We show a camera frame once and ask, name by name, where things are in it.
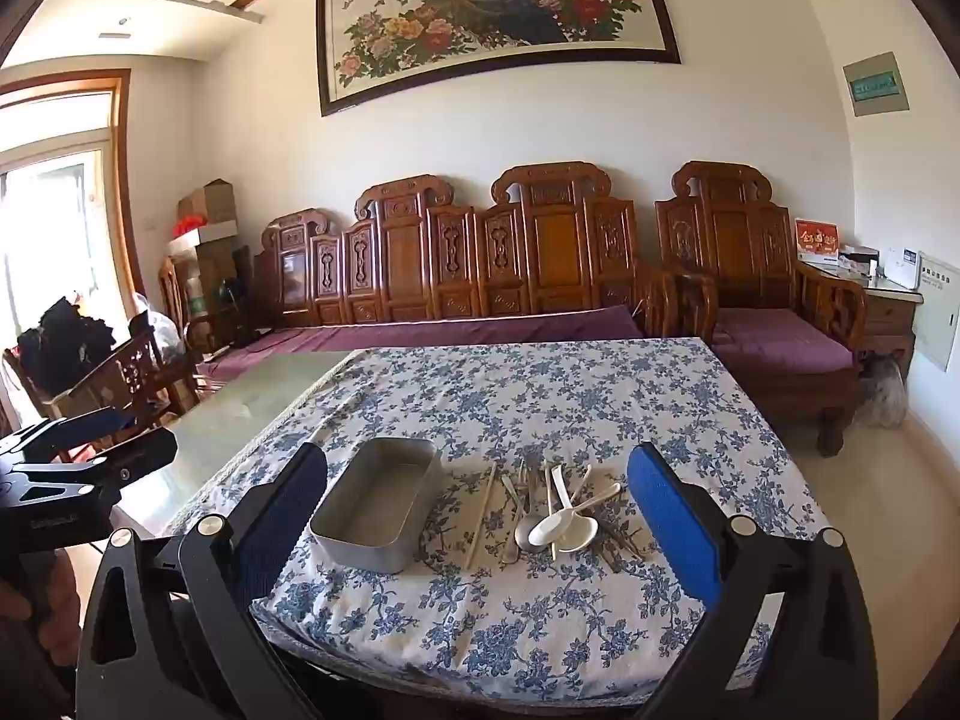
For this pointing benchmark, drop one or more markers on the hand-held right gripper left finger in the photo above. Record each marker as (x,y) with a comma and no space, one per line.
(281,517)

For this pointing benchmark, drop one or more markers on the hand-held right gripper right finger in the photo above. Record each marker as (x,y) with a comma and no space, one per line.
(667,517)

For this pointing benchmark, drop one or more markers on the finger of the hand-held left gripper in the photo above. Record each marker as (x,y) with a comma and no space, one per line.
(127,457)
(90,431)

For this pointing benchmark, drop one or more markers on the rectangular metal tin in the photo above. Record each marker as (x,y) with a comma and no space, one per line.
(375,510)

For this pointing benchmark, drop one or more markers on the white plastic spoon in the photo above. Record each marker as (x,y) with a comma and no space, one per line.
(561,484)
(546,532)

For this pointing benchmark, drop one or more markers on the person's left hand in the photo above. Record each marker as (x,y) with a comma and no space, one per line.
(64,592)

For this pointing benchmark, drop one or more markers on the carved wooden chair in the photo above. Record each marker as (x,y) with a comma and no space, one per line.
(135,375)

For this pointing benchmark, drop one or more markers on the pile of black clothes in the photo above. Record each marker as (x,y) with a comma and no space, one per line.
(64,345)

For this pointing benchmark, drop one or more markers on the clear plastic bag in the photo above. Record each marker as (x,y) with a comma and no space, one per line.
(161,337)

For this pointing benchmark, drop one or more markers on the blue floral tablecloth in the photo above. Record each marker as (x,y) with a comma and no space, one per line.
(525,405)

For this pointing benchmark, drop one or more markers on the black desk lamp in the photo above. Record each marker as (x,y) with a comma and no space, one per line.
(232,300)

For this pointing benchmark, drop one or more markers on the large brown cardboard box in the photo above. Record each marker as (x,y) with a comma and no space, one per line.
(214,277)

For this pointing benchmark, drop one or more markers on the purple armchair cushion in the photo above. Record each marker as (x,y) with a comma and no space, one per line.
(780,337)

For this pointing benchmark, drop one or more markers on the red decoration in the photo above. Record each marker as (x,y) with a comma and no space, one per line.
(189,226)

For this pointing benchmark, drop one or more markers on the white lidded box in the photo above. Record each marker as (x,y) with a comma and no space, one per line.
(214,236)

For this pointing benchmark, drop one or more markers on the grey fluffy object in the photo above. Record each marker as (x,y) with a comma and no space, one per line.
(881,390)

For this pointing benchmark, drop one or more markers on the long purple sofa cushion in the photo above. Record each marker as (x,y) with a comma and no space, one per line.
(450,330)

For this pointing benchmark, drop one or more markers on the carved wooden armchair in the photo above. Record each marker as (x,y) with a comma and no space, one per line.
(720,240)

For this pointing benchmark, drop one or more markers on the wooden side table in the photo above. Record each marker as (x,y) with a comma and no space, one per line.
(889,315)

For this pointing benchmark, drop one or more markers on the red desk calendar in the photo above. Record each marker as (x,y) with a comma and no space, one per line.
(817,241)

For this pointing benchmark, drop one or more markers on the carved wooden sofa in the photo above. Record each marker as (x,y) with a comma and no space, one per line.
(450,240)

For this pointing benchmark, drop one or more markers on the white box device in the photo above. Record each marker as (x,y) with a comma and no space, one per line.
(898,266)

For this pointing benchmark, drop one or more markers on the framed peacock flower painting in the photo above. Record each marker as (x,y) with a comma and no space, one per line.
(487,15)

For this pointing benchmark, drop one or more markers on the wooden door frame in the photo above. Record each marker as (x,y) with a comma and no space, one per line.
(124,165)

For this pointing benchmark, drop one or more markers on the white wall panel door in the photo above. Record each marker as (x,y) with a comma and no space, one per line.
(937,311)

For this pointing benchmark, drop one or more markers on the grey green wall panel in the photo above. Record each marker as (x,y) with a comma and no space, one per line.
(876,84)

